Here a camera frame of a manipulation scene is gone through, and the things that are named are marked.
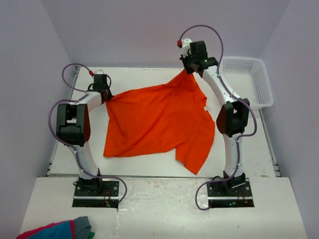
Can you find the orange t shirt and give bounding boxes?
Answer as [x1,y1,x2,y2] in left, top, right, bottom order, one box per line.
[103,70,215,174]

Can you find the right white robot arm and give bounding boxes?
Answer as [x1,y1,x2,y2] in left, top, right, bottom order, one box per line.
[177,38,250,192]

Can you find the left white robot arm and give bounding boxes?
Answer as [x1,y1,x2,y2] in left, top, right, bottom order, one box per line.
[53,72,113,197]

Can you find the white plastic basket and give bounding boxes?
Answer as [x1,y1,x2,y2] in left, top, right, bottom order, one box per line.
[220,56,274,110]

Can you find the grey folded t shirt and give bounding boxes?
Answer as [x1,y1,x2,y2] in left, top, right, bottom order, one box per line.
[73,216,92,239]

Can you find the green folded t shirt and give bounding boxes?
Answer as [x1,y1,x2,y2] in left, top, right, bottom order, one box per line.
[88,232,95,239]

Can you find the teal folded t shirt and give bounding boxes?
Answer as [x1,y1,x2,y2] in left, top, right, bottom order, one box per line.
[27,220,75,239]

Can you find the pink folded t shirt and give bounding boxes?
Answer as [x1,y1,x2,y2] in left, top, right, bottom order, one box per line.
[16,220,75,239]

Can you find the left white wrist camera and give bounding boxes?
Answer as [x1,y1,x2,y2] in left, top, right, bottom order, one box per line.
[94,69,104,75]

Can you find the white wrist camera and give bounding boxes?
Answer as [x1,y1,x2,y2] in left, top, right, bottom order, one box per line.
[181,38,192,56]
[94,69,104,75]

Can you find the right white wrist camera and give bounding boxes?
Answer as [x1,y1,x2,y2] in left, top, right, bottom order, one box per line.
[181,38,192,56]

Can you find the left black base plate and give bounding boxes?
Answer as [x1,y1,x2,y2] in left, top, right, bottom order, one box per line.
[72,178,119,209]

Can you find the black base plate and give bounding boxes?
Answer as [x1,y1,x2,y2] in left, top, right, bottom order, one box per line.
[72,178,119,209]
[207,179,254,209]

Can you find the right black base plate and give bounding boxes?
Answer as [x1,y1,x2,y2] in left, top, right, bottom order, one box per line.
[207,179,254,209]

